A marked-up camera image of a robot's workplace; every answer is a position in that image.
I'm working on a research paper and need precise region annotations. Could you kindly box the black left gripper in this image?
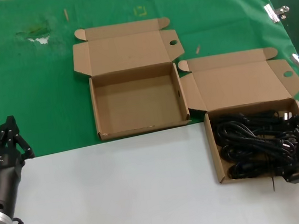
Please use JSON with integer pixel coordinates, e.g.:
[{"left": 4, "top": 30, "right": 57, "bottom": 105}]
[{"left": 0, "top": 113, "right": 42, "bottom": 218}]

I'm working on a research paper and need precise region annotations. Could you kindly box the black power cable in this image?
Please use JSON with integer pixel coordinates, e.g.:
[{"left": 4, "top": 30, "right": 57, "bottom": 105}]
[
  {"left": 217, "top": 125, "right": 299, "bottom": 164},
  {"left": 210, "top": 109, "right": 283, "bottom": 138},
  {"left": 256, "top": 109, "right": 299, "bottom": 156},
  {"left": 226, "top": 155, "right": 283, "bottom": 182}
]

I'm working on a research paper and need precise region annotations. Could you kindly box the green table cloth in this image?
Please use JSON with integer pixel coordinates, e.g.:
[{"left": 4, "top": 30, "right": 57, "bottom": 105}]
[{"left": 0, "top": 0, "right": 299, "bottom": 162}]

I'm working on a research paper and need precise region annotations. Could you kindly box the brown cardboard box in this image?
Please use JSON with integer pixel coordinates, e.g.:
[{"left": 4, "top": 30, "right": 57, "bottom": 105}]
[
  {"left": 177, "top": 44, "right": 299, "bottom": 188},
  {"left": 70, "top": 15, "right": 194, "bottom": 144}
]

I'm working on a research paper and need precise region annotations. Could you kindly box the black cable tie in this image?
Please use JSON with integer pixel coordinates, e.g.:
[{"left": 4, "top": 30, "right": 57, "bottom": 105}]
[{"left": 269, "top": 175, "right": 277, "bottom": 193}]

